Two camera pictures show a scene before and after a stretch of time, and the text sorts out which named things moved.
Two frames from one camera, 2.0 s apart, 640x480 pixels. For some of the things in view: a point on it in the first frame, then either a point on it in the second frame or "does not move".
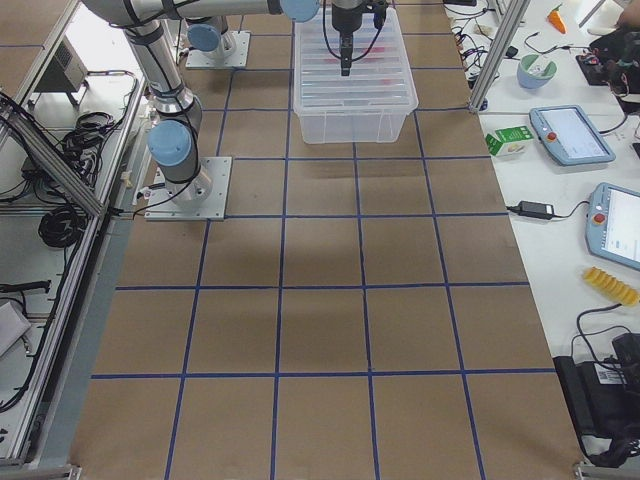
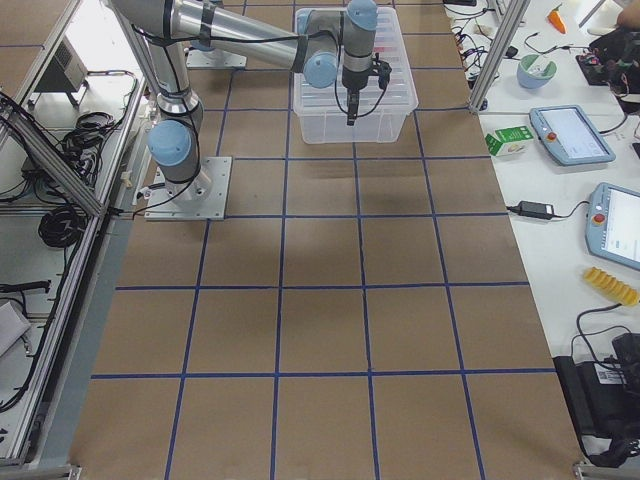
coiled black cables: (58, 227) does not move
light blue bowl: (534, 72) does not move
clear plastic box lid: (381, 80) does not move
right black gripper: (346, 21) to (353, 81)
